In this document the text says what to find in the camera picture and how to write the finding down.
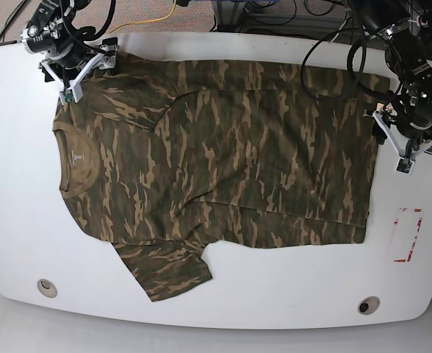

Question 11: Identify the black floor cables left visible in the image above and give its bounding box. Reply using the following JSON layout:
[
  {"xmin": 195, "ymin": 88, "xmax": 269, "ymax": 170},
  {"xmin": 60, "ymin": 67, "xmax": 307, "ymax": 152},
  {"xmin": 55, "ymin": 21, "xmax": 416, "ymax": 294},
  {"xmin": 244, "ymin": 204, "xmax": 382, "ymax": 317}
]
[{"xmin": 0, "ymin": 0, "xmax": 33, "ymax": 49}]

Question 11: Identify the red tape marking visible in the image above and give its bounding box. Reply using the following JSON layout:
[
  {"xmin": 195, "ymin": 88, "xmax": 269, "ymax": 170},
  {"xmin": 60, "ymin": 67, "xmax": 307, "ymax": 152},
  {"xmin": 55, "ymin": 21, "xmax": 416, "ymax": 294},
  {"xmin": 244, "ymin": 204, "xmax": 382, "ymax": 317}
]
[{"xmin": 390, "ymin": 208, "xmax": 423, "ymax": 263}]

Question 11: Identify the camouflage t-shirt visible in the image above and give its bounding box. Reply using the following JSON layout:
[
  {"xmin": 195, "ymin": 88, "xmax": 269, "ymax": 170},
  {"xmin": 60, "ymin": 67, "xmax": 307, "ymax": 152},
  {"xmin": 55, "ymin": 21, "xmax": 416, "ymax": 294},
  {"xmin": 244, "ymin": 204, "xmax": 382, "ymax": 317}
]
[{"xmin": 53, "ymin": 54, "xmax": 378, "ymax": 302}]

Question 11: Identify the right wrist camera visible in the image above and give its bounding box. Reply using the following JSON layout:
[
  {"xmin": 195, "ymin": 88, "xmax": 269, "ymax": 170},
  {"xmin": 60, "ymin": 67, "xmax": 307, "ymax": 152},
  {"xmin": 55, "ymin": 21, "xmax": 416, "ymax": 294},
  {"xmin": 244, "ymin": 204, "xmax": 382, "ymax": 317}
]
[{"xmin": 60, "ymin": 85, "xmax": 83, "ymax": 105}]

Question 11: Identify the yellow cable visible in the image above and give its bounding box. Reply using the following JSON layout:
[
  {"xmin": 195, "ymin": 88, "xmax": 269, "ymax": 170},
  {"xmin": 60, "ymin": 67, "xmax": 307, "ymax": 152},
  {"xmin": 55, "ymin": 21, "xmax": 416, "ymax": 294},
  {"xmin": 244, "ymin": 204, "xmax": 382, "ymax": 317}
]
[{"xmin": 110, "ymin": 0, "xmax": 176, "ymax": 35}]

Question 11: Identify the grey metal stand base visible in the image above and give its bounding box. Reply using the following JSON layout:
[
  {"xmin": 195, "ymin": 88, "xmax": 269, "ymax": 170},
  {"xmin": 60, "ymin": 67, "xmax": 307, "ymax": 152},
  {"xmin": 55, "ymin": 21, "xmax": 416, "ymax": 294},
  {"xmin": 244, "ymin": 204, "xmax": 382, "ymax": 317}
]
[{"xmin": 210, "ymin": 1, "xmax": 259, "ymax": 33}]

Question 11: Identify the left table cable grommet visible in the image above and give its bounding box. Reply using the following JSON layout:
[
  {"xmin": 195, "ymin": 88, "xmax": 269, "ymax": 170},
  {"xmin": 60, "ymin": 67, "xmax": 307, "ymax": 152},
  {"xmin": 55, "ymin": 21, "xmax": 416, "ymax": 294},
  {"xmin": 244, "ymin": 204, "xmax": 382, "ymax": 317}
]
[{"xmin": 37, "ymin": 279, "xmax": 57, "ymax": 299}]

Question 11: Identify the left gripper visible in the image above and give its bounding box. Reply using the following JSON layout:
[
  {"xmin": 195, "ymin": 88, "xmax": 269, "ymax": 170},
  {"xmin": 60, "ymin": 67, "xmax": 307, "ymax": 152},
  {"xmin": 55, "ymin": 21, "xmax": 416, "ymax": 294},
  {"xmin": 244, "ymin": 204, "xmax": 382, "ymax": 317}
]
[{"xmin": 364, "ymin": 104, "xmax": 432, "ymax": 162}]

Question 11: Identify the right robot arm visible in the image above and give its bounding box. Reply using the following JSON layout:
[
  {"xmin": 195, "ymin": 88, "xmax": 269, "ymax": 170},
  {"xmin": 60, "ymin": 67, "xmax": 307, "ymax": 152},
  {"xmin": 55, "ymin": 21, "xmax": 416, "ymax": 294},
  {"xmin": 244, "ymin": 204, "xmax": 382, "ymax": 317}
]
[{"xmin": 21, "ymin": 1, "xmax": 119, "ymax": 102}]

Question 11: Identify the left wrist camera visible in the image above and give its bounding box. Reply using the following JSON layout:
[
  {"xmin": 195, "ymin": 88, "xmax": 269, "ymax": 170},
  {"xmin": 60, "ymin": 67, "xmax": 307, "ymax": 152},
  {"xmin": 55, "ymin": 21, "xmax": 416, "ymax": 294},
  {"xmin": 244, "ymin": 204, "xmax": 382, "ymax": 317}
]
[{"xmin": 396, "ymin": 157, "xmax": 416, "ymax": 175}]

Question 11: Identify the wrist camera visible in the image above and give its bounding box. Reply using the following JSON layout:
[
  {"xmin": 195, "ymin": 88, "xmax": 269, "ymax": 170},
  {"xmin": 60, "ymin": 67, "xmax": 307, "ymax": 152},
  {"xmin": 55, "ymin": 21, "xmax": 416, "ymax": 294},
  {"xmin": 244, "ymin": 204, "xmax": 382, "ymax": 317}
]
[
  {"xmin": 396, "ymin": 157, "xmax": 416, "ymax": 175},
  {"xmin": 60, "ymin": 85, "xmax": 83, "ymax": 105}
]

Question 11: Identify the white cable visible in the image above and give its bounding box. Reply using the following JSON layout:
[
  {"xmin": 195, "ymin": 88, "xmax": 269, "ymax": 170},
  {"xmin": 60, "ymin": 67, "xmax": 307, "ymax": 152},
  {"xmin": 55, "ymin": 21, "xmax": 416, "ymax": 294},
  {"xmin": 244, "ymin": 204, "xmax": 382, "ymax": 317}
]
[{"xmin": 329, "ymin": 18, "xmax": 360, "ymax": 43}]

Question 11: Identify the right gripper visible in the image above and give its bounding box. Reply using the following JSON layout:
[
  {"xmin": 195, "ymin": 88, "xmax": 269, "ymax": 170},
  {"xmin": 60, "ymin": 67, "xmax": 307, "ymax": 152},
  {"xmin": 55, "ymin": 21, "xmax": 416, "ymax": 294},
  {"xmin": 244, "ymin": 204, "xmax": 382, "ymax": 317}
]
[{"xmin": 39, "ymin": 37, "xmax": 119, "ymax": 91}]

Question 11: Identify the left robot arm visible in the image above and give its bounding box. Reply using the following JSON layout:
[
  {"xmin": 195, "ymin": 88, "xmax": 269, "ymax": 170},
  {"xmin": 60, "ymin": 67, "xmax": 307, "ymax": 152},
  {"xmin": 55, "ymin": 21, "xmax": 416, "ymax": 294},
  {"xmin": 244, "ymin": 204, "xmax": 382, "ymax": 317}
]
[{"xmin": 345, "ymin": 1, "xmax": 432, "ymax": 174}]

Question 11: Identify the table cable grommet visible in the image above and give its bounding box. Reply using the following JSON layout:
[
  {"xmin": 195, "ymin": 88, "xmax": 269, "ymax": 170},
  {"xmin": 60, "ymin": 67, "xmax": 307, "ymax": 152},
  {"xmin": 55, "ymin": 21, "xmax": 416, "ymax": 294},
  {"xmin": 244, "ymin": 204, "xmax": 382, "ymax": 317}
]
[
  {"xmin": 358, "ymin": 296, "xmax": 381, "ymax": 315},
  {"xmin": 37, "ymin": 279, "xmax": 57, "ymax": 299}
]

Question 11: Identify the right table cable grommet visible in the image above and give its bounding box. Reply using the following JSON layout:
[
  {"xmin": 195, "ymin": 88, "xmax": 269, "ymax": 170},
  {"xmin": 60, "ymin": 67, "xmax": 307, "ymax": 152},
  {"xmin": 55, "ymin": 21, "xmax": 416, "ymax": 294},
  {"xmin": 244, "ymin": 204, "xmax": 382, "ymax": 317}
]
[{"xmin": 358, "ymin": 296, "xmax": 381, "ymax": 315}]

